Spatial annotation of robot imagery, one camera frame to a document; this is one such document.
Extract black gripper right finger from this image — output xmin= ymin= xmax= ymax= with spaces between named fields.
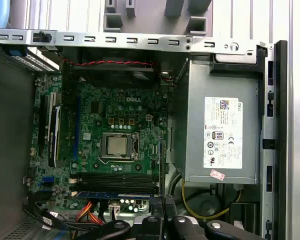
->
xmin=164 ymin=196 xmax=262 ymax=240

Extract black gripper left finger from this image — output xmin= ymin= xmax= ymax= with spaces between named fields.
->
xmin=76 ymin=196 xmax=164 ymax=240

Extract black expansion slot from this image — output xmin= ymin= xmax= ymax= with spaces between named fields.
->
xmin=38 ymin=94 xmax=48 ymax=156

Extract white board connector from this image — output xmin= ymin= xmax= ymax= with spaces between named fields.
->
xmin=108 ymin=202 xmax=121 ymax=216

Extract silver CPU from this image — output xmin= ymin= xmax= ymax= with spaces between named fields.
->
xmin=107 ymin=136 xmax=128 ymax=155

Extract white power supply label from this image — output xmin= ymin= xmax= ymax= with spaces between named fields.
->
xmin=203 ymin=96 xmax=243 ymax=170

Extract metal CPU socket cover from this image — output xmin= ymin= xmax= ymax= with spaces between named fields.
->
xmin=101 ymin=132 xmax=141 ymax=161

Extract silver power supply unit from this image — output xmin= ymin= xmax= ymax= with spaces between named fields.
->
xmin=172 ymin=58 xmax=263 ymax=186

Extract blue SATA connector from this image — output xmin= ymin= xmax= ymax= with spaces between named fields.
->
xmin=41 ymin=176 xmax=58 ymax=185

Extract green Dell motherboard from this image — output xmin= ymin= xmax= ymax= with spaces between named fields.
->
xmin=27 ymin=74 xmax=171 ymax=216

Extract black case fan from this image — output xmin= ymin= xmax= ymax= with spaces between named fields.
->
xmin=71 ymin=47 xmax=161 ymax=88

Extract grey metal PC case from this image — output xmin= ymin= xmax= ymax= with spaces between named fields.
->
xmin=0 ymin=26 xmax=291 ymax=240

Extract grey plastic parts rack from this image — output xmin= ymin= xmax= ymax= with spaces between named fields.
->
xmin=103 ymin=0 xmax=214 ymax=35

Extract thin wire locking lever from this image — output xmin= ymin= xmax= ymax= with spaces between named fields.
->
xmin=98 ymin=133 xmax=141 ymax=166

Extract orange and red wires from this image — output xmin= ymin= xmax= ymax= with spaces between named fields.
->
xmin=74 ymin=201 xmax=105 ymax=226

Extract black cable bundle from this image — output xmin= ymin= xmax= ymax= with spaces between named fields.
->
xmin=27 ymin=193 xmax=78 ymax=235

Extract red and black twisted wire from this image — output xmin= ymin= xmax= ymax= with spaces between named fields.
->
xmin=61 ymin=59 xmax=178 ymax=88

